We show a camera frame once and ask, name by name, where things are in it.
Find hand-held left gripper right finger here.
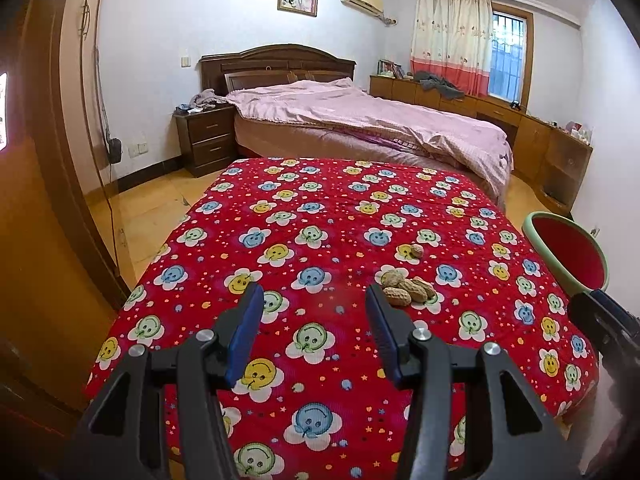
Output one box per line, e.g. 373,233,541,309
365,283,583,480

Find cream and red curtain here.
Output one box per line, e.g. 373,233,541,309
410,0,493,98

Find dark grey clothes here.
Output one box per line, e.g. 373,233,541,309
412,70,466,100

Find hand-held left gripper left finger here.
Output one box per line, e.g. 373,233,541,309
60,281,266,480

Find long light wooden cabinet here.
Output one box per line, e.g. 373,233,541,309
369,74,595,211

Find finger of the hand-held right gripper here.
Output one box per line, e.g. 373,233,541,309
570,287,640,358

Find wooden framed window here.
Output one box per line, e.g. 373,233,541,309
487,4,535,111

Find green-rimmed red bin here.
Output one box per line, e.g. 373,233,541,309
521,211,610,301

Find pile of clothes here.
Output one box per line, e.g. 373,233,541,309
175,88,228,112

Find thin black cable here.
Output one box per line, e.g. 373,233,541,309
82,0,126,271

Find light wooden wardrobe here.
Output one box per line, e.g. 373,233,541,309
0,0,132,461

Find dark wooden nightstand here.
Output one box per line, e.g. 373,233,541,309
173,105,238,178

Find red smiley flower blanket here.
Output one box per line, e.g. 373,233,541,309
85,156,601,480

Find bed with pink cover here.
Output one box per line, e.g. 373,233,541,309
225,77,515,196

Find dark wooden headboard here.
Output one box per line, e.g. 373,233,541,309
198,44,357,97

